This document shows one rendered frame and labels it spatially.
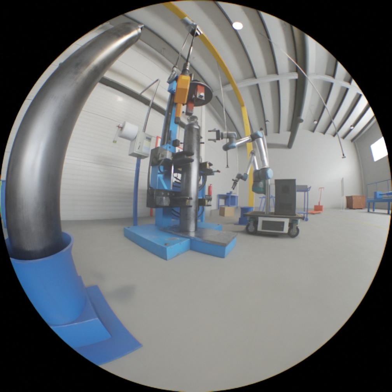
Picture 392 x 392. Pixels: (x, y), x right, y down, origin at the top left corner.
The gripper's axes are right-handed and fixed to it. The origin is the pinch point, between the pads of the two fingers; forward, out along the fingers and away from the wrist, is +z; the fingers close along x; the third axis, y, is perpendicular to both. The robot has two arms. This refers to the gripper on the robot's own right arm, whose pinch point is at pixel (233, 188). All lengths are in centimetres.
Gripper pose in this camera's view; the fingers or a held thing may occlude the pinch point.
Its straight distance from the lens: 248.6
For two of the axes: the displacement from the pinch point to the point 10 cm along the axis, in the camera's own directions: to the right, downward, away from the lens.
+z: -4.4, 9.0, 0.7
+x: 4.5, 1.6, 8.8
